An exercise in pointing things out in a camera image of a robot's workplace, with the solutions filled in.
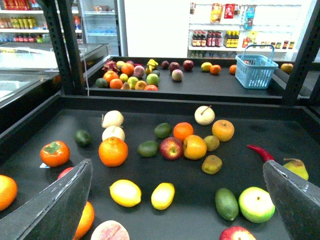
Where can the dark green avocado left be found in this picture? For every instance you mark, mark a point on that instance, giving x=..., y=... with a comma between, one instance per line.
x=82, y=138

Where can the pink dragon fruit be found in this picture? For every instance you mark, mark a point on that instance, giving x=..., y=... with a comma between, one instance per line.
x=110, y=65

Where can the red apple middle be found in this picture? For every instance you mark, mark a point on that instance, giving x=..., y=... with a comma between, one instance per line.
x=171, y=148

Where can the red apple front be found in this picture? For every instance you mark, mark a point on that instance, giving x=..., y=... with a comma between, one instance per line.
x=236, y=233

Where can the yellow orange apple front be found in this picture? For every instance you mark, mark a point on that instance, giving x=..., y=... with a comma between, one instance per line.
x=194, y=147

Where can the bright green apple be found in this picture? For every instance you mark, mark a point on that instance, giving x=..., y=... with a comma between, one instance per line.
x=256, y=205

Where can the red apple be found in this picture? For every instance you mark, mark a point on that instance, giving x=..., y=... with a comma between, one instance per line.
x=171, y=148
x=236, y=233
x=188, y=65

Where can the white pear lower left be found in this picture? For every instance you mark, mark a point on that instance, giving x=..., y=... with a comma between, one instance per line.
x=113, y=131

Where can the yellow banana bunch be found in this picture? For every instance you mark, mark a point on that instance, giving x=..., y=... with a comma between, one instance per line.
x=151, y=66

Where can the orange behind left finger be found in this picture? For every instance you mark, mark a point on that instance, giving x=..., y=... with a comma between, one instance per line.
x=86, y=221

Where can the black fruit shelf frame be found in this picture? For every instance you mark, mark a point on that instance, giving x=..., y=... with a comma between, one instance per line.
x=43, y=114

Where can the brown kiwi upper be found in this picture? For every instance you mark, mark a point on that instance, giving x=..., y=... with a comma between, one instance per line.
x=212, y=142

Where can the green lime upper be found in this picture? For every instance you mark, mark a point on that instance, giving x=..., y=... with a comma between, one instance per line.
x=163, y=130

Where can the brown kiwi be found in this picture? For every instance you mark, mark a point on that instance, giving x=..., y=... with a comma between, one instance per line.
x=211, y=165
x=212, y=142

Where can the small blue basket far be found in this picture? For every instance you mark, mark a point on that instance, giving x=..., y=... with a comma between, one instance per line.
x=255, y=71

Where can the yellow orange apple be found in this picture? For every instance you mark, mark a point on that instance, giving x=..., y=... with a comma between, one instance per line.
x=194, y=147
x=223, y=130

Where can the white far goods shelf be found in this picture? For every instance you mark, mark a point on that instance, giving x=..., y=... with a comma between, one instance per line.
x=225, y=28

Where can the glass freezer chest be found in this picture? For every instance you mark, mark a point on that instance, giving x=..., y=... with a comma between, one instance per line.
x=22, y=66

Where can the far green apple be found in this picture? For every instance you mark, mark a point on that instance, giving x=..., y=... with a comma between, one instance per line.
x=152, y=79

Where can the left drinks shelf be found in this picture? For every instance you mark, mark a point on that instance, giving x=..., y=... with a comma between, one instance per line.
x=23, y=21

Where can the green lime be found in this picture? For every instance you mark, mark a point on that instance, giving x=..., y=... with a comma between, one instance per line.
x=163, y=130
x=226, y=204

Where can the green lime front right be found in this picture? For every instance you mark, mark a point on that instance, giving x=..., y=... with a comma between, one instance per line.
x=226, y=204

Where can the white pear upper left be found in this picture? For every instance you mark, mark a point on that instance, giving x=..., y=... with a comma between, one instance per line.
x=112, y=118

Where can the far orange by lemon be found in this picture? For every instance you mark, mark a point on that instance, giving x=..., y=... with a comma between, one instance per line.
x=215, y=69

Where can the yellow orange apple back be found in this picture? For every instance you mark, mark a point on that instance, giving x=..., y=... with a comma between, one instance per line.
x=223, y=130

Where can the pink peach front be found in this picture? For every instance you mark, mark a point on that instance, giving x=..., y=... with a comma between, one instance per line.
x=110, y=230

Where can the orange persimmon green leaf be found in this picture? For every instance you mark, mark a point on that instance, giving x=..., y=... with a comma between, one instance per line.
x=55, y=154

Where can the yellow green pear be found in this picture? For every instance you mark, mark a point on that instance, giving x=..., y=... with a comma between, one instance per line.
x=296, y=166

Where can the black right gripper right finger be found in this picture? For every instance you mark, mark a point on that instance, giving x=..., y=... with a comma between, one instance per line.
x=296, y=199

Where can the red chili pepper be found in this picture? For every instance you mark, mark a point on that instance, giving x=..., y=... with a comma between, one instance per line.
x=265, y=155

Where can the green avocado middle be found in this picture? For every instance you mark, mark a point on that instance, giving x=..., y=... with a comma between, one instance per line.
x=148, y=148

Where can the orange at left edge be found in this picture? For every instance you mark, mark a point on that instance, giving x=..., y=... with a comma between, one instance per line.
x=8, y=191

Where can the small orange mandarin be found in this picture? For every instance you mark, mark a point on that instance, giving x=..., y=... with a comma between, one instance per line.
x=182, y=130

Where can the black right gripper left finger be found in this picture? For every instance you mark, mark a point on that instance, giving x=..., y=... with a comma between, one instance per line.
x=54, y=213

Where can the yellow lemon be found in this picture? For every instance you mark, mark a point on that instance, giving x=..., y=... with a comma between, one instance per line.
x=125, y=193
x=206, y=66
x=163, y=196

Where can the brown kiwi lower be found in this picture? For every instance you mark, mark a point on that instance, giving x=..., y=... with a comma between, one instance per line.
x=211, y=165

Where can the large orange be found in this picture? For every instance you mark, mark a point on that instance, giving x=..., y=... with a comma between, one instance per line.
x=113, y=151

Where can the far red apple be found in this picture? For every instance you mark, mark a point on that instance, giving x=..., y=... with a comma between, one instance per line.
x=188, y=65

